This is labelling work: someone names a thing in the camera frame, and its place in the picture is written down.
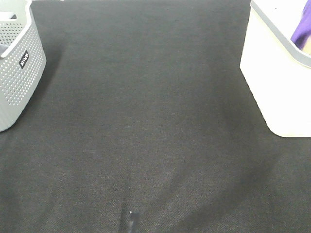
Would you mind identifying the black fabric table cover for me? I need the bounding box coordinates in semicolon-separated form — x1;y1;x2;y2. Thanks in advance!
0;0;311;233

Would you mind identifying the grey perforated plastic basket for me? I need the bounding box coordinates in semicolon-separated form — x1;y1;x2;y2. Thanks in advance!
0;0;46;131

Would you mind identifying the white plastic basket grey rim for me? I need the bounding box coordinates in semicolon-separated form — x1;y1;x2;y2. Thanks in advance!
240;0;311;137

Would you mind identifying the purple microfiber towel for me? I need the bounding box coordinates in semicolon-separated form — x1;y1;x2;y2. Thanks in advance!
291;0;311;50

